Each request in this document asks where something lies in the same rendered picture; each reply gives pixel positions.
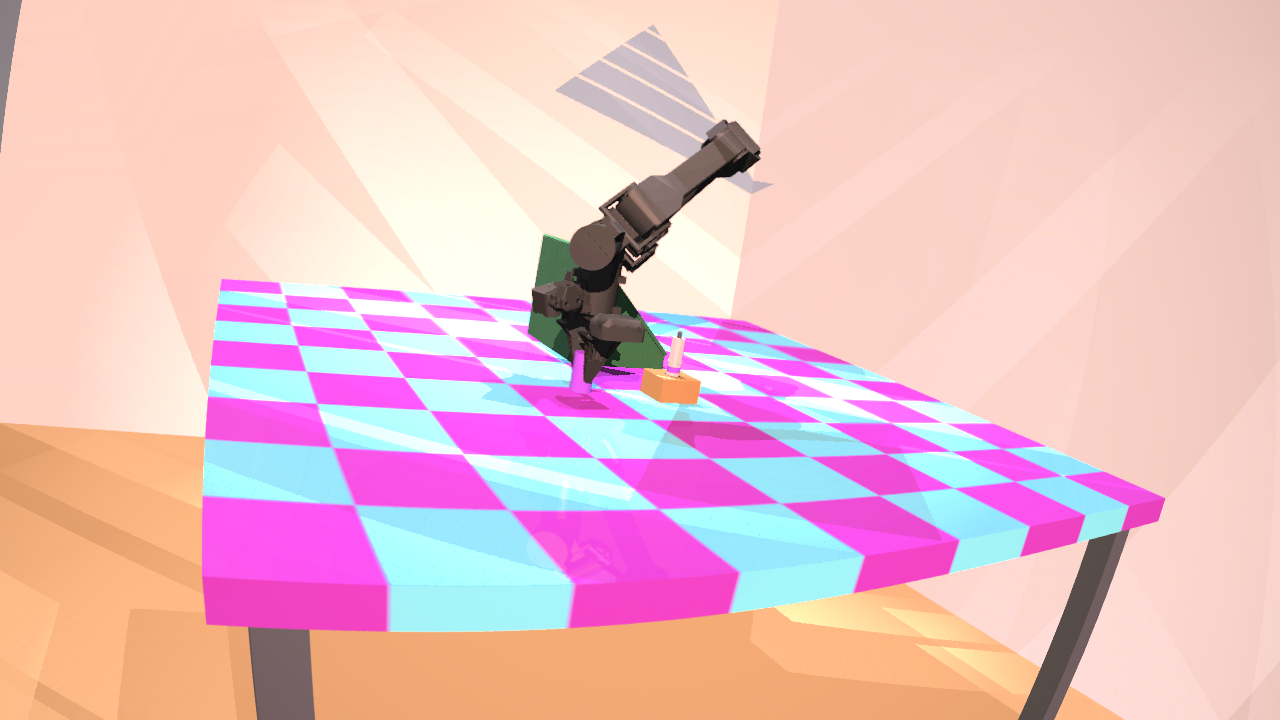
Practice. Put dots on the white marker with purple band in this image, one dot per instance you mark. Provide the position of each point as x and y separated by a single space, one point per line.
676 355

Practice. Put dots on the purple cylinder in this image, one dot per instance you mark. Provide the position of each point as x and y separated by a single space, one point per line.
577 385

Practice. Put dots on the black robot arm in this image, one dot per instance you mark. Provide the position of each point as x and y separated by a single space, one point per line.
641 217

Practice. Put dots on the orange block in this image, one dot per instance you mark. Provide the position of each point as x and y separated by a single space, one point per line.
684 389

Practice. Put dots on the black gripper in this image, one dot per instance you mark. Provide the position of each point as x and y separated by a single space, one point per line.
601 331

